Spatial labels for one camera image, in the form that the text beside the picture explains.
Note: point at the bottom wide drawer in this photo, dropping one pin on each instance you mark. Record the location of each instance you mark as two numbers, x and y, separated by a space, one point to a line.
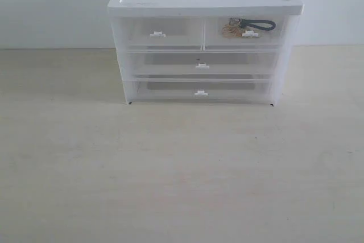
198 91

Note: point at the middle wide drawer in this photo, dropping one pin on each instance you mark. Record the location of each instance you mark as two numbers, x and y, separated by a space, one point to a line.
260 63

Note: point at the white translucent drawer cabinet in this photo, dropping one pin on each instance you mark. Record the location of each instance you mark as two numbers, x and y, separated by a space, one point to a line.
119 10

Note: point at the wide drawer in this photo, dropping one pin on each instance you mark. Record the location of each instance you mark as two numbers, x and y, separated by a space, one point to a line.
260 63
198 91

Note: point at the black strap gold keychain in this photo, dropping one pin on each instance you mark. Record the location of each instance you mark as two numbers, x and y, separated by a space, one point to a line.
246 28

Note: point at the small drawer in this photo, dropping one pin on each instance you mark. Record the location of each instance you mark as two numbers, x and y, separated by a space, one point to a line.
165 32
213 39

